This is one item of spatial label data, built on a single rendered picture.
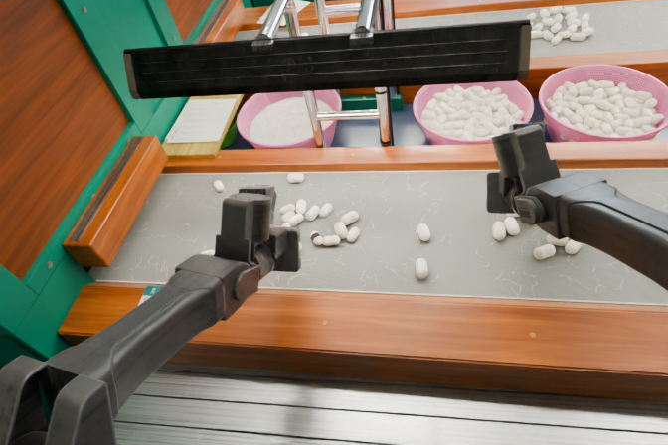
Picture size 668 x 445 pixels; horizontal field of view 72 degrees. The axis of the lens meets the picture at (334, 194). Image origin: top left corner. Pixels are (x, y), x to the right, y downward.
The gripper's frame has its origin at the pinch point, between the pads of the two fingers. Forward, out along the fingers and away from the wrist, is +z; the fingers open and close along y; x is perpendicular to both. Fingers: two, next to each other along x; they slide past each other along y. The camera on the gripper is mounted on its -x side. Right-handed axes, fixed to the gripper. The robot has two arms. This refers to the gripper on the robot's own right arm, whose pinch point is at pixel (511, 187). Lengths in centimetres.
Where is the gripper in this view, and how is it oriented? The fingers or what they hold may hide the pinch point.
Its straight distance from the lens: 86.8
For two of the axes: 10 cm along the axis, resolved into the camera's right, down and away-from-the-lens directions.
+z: 2.1, -1.1, 9.7
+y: -9.8, 0.0, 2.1
